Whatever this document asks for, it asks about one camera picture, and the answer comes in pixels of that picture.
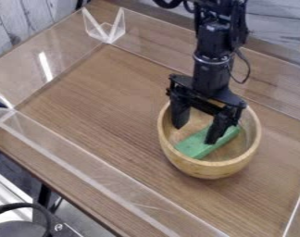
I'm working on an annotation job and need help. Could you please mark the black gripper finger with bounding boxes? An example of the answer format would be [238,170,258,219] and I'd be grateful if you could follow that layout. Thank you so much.
[204,112,238,144]
[170,94,191,129]

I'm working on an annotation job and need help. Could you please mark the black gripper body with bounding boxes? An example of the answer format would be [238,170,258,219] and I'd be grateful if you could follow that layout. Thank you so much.
[166,55,246,118]

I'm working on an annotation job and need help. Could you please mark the green rectangular block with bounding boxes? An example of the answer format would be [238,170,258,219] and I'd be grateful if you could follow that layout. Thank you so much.
[174,126,240,160]

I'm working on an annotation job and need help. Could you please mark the brown wooden bowl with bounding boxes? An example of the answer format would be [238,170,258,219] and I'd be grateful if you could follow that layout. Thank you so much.
[158,103,260,180]

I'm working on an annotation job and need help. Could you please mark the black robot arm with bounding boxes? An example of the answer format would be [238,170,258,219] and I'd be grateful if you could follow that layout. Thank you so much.
[154,0,248,144]

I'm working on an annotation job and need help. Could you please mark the black table leg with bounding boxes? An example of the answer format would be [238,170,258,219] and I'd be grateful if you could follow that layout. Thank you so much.
[37,184,51,207]

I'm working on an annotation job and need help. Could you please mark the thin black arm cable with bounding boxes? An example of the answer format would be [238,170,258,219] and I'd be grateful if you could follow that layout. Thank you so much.
[227,49,252,85]

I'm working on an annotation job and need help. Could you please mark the clear acrylic tray wall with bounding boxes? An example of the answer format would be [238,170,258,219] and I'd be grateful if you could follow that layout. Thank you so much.
[0,2,300,237]

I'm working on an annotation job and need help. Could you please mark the grey metal base plate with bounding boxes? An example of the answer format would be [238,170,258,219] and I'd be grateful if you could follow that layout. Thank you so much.
[0,212,83,237]

